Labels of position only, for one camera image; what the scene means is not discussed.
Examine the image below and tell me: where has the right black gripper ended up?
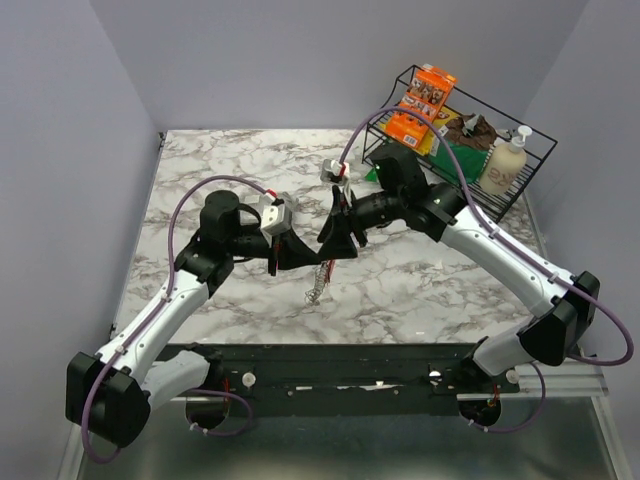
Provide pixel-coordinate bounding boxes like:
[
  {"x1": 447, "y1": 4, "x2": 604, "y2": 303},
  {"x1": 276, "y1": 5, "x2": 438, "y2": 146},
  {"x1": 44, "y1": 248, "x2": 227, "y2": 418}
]
[{"x1": 315, "y1": 185, "x2": 404, "y2": 263}]

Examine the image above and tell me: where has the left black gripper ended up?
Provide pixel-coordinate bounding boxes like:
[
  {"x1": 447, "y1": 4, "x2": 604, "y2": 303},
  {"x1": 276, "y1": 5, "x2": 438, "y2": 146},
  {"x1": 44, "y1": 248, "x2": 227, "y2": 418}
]
[{"x1": 226, "y1": 226, "x2": 316, "y2": 276}]

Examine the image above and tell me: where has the metal keyring coil red holder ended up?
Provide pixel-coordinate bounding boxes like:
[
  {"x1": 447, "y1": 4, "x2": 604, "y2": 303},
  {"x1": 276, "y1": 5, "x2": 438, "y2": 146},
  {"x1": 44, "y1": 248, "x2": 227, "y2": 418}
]
[{"x1": 305, "y1": 260, "x2": 335, "y2": 305}]

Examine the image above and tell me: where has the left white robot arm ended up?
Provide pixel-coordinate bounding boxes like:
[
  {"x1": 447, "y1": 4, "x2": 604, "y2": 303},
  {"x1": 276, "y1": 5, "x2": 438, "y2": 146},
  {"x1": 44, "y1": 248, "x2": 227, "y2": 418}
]
[{"x1": 65, "y1": 190, "x2": 319, "y2": 449}]

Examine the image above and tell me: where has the clear plastic bag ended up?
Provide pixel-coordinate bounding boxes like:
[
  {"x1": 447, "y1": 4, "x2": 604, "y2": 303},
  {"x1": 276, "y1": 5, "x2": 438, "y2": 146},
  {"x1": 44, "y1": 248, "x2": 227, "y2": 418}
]
[{"x1": 242, "y1": 192, "x2": 299, "y2": 216}]

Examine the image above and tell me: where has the white green pouch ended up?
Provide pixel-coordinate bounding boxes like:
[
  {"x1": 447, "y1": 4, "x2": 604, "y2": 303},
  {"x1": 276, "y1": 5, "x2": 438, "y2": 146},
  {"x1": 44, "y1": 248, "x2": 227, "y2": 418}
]
[{"x1": 365, "y1": 165, "x2": 380, "y2": 183}]

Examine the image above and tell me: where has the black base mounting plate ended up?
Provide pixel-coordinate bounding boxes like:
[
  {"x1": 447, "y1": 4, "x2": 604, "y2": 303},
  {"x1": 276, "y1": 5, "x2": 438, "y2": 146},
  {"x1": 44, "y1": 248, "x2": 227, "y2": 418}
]
[{"x1": 102, "y1": 342, "x2": 541, "y2": 419}]

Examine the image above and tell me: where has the yellow snack packet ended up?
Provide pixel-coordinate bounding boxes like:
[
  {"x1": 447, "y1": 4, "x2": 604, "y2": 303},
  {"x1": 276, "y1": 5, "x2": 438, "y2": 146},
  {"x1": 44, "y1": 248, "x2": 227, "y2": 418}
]
[{"x1": 416, "y1": 106, "x2": 460, "y2": 156}]

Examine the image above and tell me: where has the green and brown bag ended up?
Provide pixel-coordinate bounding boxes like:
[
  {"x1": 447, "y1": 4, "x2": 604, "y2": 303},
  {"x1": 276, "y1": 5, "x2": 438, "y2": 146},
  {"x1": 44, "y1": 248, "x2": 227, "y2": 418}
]
[{"x1": 428, "y1": 114, "x2": 497, "y2": 185}]

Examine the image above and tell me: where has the orange snack box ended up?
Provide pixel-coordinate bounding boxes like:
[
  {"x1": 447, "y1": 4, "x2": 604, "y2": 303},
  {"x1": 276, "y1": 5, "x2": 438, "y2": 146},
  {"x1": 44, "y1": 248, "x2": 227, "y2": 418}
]
[{"x1": 385, "y1": 64, "x2": 457, "y2": 151}]

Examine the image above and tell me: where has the cream pump soap bottle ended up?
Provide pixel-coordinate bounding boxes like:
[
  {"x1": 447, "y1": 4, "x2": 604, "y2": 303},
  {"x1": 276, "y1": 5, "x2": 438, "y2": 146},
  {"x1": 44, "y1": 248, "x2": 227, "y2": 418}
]
[{"x1": 478, "y1": 125, "x2": 533, "y2": 195}]

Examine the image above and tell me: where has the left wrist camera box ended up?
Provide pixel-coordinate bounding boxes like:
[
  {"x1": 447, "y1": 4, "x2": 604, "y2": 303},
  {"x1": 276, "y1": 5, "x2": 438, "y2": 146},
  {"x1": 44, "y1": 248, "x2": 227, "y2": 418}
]
[{"x1": 260, "y1": 199, "x2": 293, "y2": 236}]

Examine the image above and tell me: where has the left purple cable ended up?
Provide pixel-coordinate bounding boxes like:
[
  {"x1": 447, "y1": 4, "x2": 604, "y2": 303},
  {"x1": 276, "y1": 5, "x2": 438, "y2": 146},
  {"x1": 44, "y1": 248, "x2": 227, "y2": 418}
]
[{"x1": 81, "y1": 175, "x2": 279, "y2": 464}]

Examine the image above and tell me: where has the purple cable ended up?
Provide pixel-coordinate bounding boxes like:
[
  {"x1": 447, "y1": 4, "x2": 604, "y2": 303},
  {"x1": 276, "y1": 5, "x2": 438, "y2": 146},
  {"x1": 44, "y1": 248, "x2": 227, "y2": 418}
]
[
  {"x1": 81, "y1": 175, "x2": 279, "y2": 464},
  {"x1": 339, "y1": 106, "x2": 635, "y2": 435}
]

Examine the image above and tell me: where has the black wire shelf rack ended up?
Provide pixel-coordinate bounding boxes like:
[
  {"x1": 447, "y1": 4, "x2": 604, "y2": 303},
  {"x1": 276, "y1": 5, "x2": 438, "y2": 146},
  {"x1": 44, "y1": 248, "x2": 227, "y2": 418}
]
[{"x1": 362, "y1": 65, "x2": 558, "y2": 222}]

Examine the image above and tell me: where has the right aluminium extrusion rail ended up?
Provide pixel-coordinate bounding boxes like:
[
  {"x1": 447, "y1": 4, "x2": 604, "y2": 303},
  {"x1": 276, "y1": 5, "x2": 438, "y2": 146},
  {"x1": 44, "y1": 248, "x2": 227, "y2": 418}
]
[{"x1": 459, "y1": 362, "x2": 609, "y2": 401}]

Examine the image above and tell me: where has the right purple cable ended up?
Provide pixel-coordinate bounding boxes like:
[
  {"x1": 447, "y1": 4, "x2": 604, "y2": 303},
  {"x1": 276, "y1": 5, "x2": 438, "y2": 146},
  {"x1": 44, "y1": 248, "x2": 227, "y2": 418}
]
[{"x1": 339, "y1": 106, "x2": 635, "y2": 435}]

